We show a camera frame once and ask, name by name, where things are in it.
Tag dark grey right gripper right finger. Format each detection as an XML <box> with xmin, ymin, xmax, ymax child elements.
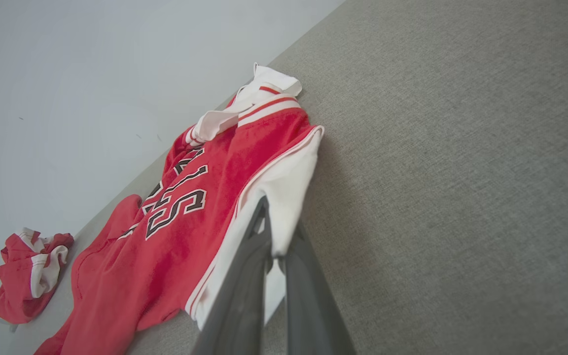
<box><xmin>278</xmin><ymin>222</ymin><xmax>355</xmax><ymax>355</ymax></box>

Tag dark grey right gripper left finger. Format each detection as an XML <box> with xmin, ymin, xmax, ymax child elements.
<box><xmin>191</xmin><ymin>195</ymin><xmax>274</xmax><ymax>355</ymax></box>

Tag red jersey with white sleeves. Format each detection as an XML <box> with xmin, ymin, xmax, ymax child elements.
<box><xmin>34</xmin><ymin>63</ymin><xmax>325</xmax><ymax>355</ymax></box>

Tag red shorts with white stripes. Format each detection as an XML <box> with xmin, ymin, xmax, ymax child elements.
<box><xmin>0</xmin><ymin>227</ymin><xmax>74</xmax><ymax>324</ymax></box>

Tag grey fabric sofa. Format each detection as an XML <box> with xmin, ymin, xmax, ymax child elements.
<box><xmin>8</xmin><ymin>0</ymin><xmax>568</xmax><ymax>355</ymax></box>

